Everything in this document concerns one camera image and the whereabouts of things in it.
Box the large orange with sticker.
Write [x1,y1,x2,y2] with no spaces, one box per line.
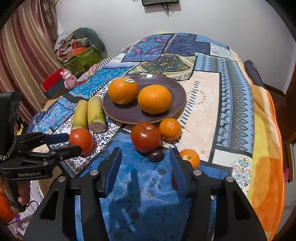
[108,77,139,105]

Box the green patterned box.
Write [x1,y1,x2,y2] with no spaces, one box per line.
[63,47,102,77]

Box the dark purple plum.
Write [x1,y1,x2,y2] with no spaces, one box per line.
[147,149,165,163]

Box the pink plush toy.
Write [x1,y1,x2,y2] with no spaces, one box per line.
[60,69,77,91]

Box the large plain orange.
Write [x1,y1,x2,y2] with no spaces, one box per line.
[137,85,172,114]

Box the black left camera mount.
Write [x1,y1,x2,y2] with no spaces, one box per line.
[0,92,22,162]

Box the dark purple round plate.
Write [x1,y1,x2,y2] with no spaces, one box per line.
[102,74,187,125]

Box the red box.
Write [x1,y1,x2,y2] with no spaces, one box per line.
[40,68,62,93]

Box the dark backpack on floor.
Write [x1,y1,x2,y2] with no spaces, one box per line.
[244,60,265,89]

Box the large red tomato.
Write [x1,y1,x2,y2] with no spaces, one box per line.
[131,122,162,153]

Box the mandarin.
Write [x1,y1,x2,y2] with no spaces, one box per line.
[180,149,200,169]
[159,118,182,141]

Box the striped red curtain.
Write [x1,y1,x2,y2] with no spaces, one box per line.
[1,1,61,123]

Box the left human hand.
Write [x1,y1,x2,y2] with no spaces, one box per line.
[17,181,31,205]

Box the blue patchwork bedspread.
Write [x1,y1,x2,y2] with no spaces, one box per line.
[28,33,255,240]

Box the wall mounted black television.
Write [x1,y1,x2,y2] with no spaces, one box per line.
[142,0,179,6]

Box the small red tomato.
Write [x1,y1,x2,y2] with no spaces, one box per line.
[69,128,94,156]

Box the grey green pillow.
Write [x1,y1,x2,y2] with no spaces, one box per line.
[73,27,105,52]

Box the orange yellow fleece blanket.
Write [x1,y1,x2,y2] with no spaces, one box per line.
[232,53,285,240]

